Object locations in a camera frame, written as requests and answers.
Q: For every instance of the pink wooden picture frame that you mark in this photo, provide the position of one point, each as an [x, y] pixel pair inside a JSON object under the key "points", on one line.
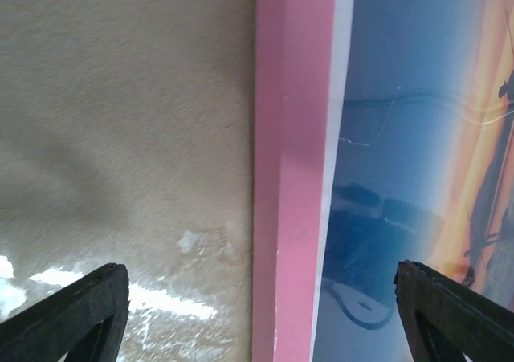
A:
{"points": [[293, 52]]}

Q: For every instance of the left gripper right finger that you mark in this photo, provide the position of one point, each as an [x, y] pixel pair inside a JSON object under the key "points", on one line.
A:
{"points": [[445, 321]]}

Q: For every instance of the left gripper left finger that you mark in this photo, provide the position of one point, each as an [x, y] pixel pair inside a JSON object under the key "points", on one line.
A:
{"points": [[84, 321]]}

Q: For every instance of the sunset photo with white mat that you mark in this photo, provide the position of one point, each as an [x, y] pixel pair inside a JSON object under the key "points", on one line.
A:
{"points": [[424, 167]]}

